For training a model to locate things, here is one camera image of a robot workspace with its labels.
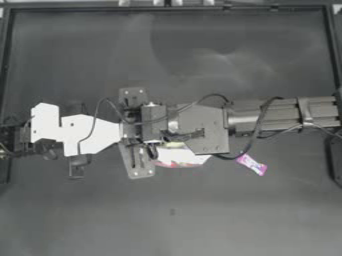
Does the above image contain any clear bag with pink zip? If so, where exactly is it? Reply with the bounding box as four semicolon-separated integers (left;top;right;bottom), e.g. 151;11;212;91
152;141;212;169

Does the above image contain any purple candy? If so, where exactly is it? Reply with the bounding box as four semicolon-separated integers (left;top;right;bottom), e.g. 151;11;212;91
235;152;268;177

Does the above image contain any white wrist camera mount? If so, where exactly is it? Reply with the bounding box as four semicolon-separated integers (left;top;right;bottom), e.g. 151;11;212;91
59;113;123;158
29;102;63;144

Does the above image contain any black camera cable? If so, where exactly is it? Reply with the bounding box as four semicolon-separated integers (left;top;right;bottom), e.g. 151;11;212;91
76;96;132;156

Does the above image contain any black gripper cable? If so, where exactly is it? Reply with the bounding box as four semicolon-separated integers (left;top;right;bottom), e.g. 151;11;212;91
131;92;235;127

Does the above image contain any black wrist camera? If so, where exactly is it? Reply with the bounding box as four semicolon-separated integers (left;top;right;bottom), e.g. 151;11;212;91
67;153;93;179

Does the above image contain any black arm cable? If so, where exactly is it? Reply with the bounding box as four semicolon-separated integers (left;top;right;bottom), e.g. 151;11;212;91
212;95;286;161

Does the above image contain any black table frame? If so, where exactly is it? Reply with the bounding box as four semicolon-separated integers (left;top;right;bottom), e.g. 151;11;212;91
0;1;342;148

